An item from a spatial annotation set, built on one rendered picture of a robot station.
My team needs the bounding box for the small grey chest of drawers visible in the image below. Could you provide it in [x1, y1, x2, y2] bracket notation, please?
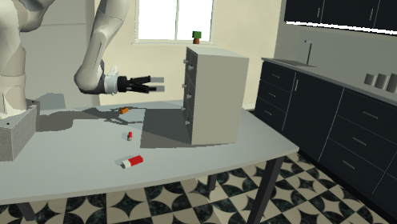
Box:
[186, 46, 250, 145]

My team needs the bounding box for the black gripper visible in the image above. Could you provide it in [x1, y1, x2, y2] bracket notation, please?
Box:
[117, 75, 165, 94]

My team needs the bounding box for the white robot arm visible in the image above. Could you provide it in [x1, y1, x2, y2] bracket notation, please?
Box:
[0, 0, 131, 119]

